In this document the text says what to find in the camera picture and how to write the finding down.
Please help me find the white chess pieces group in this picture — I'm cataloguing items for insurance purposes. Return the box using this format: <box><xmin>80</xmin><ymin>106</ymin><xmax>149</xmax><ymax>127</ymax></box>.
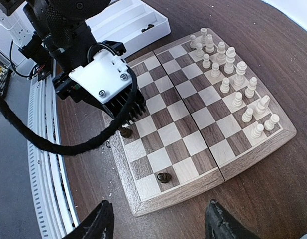
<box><xmin>184</xmin><ymin>29</ymin><xmax>283</xmax><ymax>148</ymax></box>

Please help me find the dark chess pieces lower pile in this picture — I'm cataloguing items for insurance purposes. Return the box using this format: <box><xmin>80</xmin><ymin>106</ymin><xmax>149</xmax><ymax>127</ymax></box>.
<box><xmin>141</xmin><ymin>24</ymin><xmax>155</xmax><ymax>33</ymax></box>

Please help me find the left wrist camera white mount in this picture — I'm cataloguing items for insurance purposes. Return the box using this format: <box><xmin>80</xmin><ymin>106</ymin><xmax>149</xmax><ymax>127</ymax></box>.
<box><xmin>69</xmin><ymin>50</ymin><xmax>132</xmax><ymax>104</ymax></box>

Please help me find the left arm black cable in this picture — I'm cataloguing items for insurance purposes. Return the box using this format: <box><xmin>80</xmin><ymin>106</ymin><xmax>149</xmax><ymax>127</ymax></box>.
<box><xmin>0</xmin><ymin>67</ymin><xmax>141</xmax><ymax>157</ymax></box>

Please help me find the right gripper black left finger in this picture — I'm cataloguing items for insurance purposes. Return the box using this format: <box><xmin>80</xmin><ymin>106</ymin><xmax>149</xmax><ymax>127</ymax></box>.
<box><xmin>66</xmin><ymin>200</ymin><xmax>114</xmax><ymax>239</ymax></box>

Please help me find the dark chess piece board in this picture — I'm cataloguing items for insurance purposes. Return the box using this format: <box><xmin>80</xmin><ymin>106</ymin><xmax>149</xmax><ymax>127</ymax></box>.
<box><xmin>157</xmin><ymin>172</ymin><xmax>172</xmax><ymax>184</ymax></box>

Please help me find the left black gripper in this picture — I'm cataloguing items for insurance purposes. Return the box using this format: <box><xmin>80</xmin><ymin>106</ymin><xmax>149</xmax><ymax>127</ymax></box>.
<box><xmin>53</xmin><ymin>41</ymin><xmax>146</xmax><ymax>124</ymax></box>

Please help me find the white plastic divided tray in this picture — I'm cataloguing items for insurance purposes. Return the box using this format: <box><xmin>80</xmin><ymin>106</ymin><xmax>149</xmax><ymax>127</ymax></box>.
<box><xmin>86</xmin><ymin>0</ymin><xmax>171</xmax><ymax>58</ymax></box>

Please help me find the wooden chess board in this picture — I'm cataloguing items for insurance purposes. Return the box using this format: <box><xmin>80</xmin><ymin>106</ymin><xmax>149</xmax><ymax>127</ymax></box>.
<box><xmin>110</xmin><ymin>29</ymin><xmax>296</xmax><ymax>217</ymax></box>

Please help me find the dark chess piece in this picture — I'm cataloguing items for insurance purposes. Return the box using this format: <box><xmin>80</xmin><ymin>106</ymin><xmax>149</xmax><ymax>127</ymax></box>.
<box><xmin>119</xmin><ymin>127</ymin><xmax>133</xmax><ymax>138</ymax></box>

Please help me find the aluminium front rail frame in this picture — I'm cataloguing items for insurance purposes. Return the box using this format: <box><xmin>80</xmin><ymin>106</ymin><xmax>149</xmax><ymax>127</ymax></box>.
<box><xmin>0</xmin><ymin>44</ymin><xmax>82</xmax><ymax>239</ymax></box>

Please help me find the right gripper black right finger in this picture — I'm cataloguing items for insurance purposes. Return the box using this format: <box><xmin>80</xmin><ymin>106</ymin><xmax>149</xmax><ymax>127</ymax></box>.
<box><xmin>205</xmin><ymin>199</ymin><xmax>259</xmax><ymax>239</ymax></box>

